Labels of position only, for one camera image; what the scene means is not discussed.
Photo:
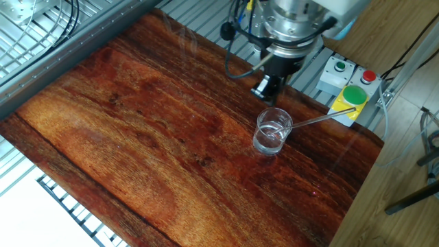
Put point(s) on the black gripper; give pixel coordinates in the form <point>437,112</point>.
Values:
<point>283,67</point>

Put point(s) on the grey box red button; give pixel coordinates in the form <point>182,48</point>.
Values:
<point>374,89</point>

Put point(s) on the yellow box large green button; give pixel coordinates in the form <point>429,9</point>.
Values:
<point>355,95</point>

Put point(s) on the wood-grain table mat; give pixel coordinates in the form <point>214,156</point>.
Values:
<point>137,154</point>

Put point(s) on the grey aluminium rail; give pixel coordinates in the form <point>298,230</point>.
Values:
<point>51,65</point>

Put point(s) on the yellow clip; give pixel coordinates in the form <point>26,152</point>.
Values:
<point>251,4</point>

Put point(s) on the black metal leg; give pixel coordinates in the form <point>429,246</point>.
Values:
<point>430,156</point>
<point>411,199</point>

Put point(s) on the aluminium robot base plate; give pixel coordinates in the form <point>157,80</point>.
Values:
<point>317,48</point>

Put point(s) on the grey box small green button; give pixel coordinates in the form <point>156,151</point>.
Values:
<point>331,77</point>

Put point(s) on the silver force torque sensor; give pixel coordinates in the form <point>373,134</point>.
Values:
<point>291,31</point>

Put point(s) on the clear glass beaker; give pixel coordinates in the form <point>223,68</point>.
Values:
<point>269,144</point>

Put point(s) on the aluminium frame post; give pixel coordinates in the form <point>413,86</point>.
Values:
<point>411,65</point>

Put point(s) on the clear glass stirring rod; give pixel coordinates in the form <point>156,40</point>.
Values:
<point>322,117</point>

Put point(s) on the aluminium mounting plate with holes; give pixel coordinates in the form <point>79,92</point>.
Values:
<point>20,10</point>

